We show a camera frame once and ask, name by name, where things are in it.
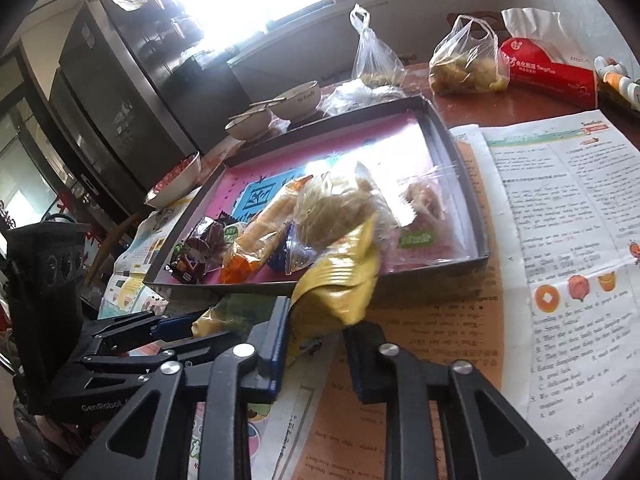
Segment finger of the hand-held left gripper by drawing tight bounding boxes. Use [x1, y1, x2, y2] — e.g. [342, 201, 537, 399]
[82, 330, 251, 396]
[80, 309, 203, 356]

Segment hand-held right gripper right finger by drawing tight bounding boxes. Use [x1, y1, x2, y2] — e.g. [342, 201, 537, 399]
[342, 320, 576, 480]

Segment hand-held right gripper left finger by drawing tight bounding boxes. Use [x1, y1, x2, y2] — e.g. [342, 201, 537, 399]
[62, 296, 292, 480]

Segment yellow green snack packet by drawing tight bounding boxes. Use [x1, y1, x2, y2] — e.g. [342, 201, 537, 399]
[192, 294, 281, 338]

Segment green patterned snack packet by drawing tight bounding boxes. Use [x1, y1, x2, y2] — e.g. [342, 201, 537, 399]
[170, 240, 213, 283]

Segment brown chocolate bar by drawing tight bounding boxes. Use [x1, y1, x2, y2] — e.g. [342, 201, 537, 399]
[192, 219, 228, 267]

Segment gold foil snack packet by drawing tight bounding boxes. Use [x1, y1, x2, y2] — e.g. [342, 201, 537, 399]
[290, 212, 383, 331]

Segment blue biscuit packet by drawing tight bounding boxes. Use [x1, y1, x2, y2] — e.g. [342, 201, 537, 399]
[267, 225, 296, 271]

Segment orange rice cracker packet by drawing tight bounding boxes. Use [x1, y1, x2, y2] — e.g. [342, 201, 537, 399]
[220, 177, 311, 286]

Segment clear packet brown snack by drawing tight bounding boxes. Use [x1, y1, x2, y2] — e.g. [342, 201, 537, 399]
[287, 160, 401, 273]

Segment clear packet green label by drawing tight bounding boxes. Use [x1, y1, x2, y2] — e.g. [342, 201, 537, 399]
[390, 165, 481, 263]

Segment dark cardboard box pink inside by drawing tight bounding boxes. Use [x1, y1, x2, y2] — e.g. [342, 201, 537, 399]
[142, 94, 491, 301]

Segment orange newspaper sheet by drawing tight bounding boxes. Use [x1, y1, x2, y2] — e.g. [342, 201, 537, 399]
[290, 140, 506, 480]

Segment wooden chair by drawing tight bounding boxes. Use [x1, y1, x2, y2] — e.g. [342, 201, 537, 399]
[446, 10, 506, 41]
[100, 210, 146, 256]

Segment red patterned bowl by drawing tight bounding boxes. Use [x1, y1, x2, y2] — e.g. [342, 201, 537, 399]
[144, 151, 202, 210]

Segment glass door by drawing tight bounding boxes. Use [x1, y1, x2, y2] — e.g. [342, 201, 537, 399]
[0, 45, 71, 231]

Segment beige ceramic bowl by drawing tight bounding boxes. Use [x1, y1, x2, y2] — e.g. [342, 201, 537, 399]
[270, 80, 321, 121]
[225, 106, 273, 141]

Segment grey refrigerator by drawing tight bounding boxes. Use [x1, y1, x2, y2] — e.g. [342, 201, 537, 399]
[50, 0, 251, 211]

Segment white exam newspaper sheet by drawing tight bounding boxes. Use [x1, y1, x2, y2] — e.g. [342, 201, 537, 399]
[447, 109, 640, 480]

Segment spoon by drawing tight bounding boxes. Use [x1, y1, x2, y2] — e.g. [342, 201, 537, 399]
[248, 91, 303, 109]

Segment crumpled white plastic bag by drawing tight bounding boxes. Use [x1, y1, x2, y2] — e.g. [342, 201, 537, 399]
[320, 80, 408, 118]

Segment knotted clear plastic bag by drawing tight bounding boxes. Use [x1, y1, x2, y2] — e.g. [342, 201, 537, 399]
[350, 4, 408, 88]

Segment plastic bag yellow food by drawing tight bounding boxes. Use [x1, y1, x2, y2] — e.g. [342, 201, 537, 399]
[429, 14, 511, 96]

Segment red tissue pack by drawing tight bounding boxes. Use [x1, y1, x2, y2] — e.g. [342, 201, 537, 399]
[497, 7, 601, 111]

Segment white bottle orange cap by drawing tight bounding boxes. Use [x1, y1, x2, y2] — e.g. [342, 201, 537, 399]
[602, 71, 640, 96]

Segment wire storage rack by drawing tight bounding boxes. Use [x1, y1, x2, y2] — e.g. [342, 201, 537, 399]
[102, 0, 211, 71]

